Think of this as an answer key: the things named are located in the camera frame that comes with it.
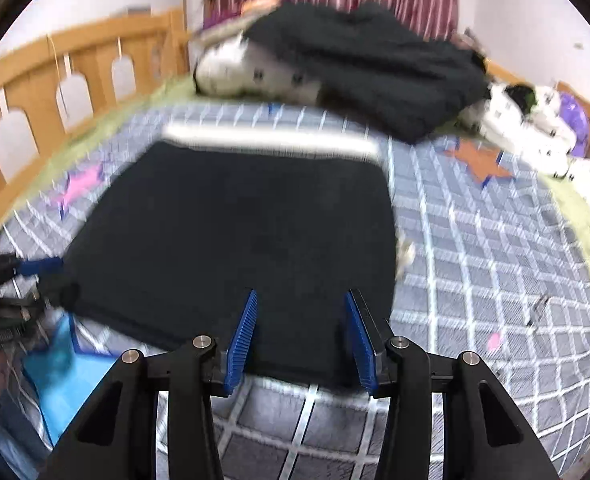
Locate white spotted pillow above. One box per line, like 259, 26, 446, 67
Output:
195, 35, 326, 103

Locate black and green item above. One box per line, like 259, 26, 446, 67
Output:
507, 85, 538, 111

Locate black pants with white stripe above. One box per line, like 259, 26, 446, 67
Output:
62, 120, 400, 388

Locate white printed duvet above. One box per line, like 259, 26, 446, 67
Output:
457, 82, 590, 183

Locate orange and purple cloth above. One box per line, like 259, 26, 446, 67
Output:
190, 0, 282, 45

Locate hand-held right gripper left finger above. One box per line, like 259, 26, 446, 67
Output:
37, 287, 260, 480

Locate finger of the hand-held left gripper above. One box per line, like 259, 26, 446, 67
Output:
0, 292, 50, 320
0, 255, 66, 281

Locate wooden bed frame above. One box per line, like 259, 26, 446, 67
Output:
0, 10, 590, 196

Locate black jacket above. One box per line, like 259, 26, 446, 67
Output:
245, 2, 490, 143

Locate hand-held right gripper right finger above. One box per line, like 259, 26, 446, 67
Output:
344, 288, 560, 480

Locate grey checked blanket with stars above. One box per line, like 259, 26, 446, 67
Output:
0, 102, 590, 480

